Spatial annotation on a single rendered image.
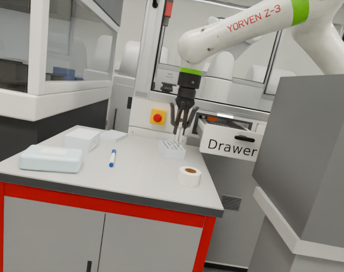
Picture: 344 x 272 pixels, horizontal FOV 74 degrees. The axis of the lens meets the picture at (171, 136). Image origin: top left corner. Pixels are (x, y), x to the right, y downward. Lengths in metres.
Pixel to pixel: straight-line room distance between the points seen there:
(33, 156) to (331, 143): 0.72
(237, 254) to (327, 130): 1.10
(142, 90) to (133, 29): 3.33
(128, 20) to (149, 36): 3.32
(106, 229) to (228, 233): 0.90
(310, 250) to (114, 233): 0.50
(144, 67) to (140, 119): 0.25
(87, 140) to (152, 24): 0.62
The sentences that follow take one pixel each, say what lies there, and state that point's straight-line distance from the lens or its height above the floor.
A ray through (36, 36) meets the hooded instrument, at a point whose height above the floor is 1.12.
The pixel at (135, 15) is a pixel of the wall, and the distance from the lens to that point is 4.48.
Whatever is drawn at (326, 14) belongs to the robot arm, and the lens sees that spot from 0.94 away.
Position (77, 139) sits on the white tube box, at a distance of 0.86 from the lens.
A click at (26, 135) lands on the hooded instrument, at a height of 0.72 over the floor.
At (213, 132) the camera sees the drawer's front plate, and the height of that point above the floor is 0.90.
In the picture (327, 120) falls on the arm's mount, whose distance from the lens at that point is 0.63.
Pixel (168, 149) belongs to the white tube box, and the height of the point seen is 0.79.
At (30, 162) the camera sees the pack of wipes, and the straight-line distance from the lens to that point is 0.71.
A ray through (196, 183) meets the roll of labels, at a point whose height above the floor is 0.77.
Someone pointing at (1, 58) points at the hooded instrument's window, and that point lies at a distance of 1.11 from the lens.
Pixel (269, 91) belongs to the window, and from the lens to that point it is 1.26.
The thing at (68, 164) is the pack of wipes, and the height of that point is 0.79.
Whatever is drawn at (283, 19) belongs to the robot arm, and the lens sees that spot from 0.86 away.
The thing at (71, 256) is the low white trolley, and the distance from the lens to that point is 0.80.
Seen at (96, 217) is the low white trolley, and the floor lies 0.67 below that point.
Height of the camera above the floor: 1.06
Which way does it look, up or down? 13 degrees down
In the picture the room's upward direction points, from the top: 11 degrees clockwise
